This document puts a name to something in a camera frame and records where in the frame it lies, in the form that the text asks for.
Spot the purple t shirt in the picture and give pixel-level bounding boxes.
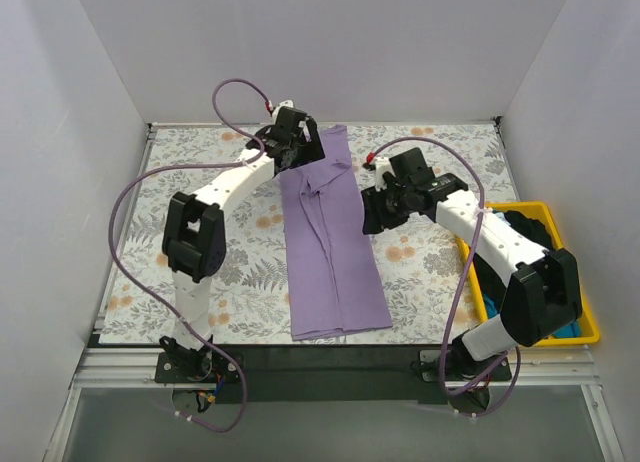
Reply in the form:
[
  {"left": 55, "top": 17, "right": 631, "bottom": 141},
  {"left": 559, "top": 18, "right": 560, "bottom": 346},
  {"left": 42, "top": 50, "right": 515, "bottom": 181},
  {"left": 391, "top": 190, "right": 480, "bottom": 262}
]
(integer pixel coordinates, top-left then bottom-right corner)
[{"left": 279, "top": 125, "right": 392, "bottom": 341}]

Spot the black t shirt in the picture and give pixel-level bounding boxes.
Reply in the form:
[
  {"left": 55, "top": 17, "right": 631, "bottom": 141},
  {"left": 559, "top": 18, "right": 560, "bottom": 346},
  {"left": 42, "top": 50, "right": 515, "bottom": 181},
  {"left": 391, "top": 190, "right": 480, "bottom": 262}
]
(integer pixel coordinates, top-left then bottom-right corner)
[{"left": 474, "top": 210, "right": 554, "bottom": 309}]

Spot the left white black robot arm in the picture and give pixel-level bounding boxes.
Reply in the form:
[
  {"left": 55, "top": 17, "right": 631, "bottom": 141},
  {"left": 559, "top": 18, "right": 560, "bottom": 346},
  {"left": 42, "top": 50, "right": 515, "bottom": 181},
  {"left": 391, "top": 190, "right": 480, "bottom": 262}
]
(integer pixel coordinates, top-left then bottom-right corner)
[{"left": 162, "top": 100, "right": 324, "bottom": 382}]

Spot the teal t shirt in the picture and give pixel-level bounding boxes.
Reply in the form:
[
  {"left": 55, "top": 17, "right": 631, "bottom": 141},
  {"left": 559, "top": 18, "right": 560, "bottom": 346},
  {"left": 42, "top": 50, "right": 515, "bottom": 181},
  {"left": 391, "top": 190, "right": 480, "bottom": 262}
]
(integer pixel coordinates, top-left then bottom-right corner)
[{"left": 482, "top": 294, "right": 582, "bottom": 339}]

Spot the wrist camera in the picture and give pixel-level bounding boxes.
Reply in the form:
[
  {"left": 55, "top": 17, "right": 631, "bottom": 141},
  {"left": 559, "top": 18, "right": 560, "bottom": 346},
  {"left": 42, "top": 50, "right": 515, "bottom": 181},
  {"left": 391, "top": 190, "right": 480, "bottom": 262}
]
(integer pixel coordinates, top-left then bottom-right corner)
[
  {"left": 265, "top": 99, "right": 295, "bottom": 120},
  {"left": 363, "top": 152, "right": 395, "bottom": 192}
]

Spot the aluminium frame rail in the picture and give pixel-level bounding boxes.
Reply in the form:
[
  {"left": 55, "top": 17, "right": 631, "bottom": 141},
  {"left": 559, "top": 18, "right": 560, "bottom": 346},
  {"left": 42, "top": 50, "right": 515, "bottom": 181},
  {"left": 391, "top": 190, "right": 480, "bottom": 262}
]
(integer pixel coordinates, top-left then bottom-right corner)
[{"left": 44, "top": 126, "right": 156, "bottom": 462}]

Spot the floral table mat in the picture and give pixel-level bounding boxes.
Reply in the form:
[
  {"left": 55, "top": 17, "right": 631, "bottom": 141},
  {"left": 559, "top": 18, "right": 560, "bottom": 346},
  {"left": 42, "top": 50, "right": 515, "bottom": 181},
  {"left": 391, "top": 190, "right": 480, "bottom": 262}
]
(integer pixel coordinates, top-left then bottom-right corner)
[{"left": 100, "top": 124, "right": 515, "bottom": 348}]

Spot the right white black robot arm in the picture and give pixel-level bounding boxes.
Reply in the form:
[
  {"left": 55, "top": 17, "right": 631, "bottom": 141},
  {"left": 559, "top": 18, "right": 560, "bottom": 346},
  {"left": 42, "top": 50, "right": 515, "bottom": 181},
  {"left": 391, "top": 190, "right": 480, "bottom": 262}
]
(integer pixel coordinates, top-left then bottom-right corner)
[{"left": 361, "top": 148, "right": 583, "bottom": 380}]

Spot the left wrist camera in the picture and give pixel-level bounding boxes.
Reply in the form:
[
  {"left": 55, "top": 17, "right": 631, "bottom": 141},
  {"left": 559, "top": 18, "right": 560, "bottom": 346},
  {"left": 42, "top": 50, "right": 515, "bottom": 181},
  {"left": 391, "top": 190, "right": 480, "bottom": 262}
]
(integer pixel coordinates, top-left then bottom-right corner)
[{"left": 265, "top": 99, "right": 295, "bottom": 120}]

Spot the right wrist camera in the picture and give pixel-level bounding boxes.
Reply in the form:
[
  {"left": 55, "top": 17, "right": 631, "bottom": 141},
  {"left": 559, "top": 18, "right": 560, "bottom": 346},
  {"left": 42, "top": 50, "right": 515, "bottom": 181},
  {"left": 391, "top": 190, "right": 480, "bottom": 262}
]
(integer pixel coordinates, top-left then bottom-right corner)
[{"left": 363, "top": 152, "right": 395, "bottom": 192}]

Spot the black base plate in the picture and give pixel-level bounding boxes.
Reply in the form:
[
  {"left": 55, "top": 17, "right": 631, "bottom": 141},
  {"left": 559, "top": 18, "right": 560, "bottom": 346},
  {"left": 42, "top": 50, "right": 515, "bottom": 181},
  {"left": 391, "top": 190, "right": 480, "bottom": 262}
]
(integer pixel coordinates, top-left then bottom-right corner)
[{"left": 149, "top": 345, "right": 511, "bottom": 406}]

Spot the yellow plastic bin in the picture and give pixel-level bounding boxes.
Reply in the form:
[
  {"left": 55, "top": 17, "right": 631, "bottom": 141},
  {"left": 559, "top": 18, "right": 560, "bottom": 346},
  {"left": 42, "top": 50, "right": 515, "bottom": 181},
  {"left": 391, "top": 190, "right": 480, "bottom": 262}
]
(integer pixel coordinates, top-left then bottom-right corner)
[{"left": 468, "top": 201, "right": 600, "bottom": 348}]

